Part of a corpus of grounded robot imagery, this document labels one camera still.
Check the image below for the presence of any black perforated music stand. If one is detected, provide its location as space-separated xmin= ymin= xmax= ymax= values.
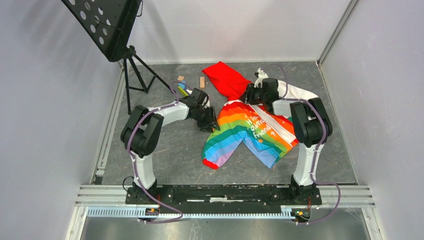
xmin=62 ymin=0 xmax=171 ymax=115

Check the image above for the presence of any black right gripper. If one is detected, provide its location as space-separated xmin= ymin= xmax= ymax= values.
xmin=238 ymin=83 xmax=267 ymax=105

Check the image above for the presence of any aluminium frame rail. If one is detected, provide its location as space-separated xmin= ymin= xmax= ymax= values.
xmin=75 ymin=184 xmax=375 ymax=222

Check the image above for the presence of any long wooden block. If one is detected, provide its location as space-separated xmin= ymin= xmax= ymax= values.
xmin=199 ymin=76 xmax=206 ymax=89

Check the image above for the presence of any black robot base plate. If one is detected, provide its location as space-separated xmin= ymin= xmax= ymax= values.
xmin=125 ymin=184 xmax=323 ymax=215

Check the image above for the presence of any green yellow wooden block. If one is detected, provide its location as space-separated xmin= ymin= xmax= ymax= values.
xmin=178 ymin=86 xmax=188 ymax=96

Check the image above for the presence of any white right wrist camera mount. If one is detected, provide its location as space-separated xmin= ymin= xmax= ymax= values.
xmin=254 ymin=68 xmax=269 ymax=88

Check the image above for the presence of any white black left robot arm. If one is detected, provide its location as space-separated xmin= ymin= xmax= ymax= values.
xmin=120 ymin=88 xmax=220 ymax=204

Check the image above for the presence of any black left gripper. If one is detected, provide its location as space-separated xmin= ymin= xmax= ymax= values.
xmin=192 ymin=105 xmax=220 ymax=134

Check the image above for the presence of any rainbow and white kids jacket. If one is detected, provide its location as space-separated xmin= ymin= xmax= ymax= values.
xmin=202 ymin=61 xmax=298 ymax=170

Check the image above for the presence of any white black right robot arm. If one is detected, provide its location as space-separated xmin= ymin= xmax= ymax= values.
xmin=240 ymin=77 xmax=333 ymax=204

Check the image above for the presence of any corner aluminium wall profile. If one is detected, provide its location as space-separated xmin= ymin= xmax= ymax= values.
xmin=316 ymin=0 xmax=360 ymax=69

